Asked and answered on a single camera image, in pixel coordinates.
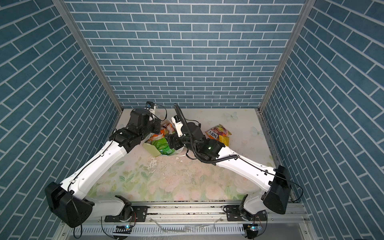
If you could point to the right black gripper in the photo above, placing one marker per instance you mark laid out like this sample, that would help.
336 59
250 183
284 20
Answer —
173 138

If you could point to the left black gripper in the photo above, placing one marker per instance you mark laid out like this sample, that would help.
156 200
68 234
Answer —
156 122

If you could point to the orange snack packet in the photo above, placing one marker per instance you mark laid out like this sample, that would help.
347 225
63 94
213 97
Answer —
217 131

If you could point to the colourful paper gift bag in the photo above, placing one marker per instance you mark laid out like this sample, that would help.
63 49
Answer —
153 151

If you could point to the yellow snack packet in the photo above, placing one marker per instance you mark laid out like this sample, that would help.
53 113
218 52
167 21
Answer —
224 139

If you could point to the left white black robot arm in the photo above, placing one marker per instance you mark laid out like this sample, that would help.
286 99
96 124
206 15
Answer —
67 200

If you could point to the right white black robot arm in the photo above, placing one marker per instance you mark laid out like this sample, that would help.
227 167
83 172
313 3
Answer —
274 183

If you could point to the multicolour snack packet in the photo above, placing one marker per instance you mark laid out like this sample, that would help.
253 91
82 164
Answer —
166 129

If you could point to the green snack packet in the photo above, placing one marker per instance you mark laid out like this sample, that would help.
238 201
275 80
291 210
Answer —
163 147

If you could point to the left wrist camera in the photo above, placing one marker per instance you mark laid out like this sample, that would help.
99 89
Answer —
150 106

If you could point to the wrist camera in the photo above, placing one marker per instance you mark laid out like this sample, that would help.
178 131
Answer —
150 106
177 124

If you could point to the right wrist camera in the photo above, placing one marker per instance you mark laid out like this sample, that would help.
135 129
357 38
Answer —
177 124

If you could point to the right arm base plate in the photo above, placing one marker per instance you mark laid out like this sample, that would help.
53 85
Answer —
236 213

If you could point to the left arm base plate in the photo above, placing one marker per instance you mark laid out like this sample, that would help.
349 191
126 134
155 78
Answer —
129 214

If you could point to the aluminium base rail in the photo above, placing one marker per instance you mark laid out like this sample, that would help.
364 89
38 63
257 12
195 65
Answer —
196 220

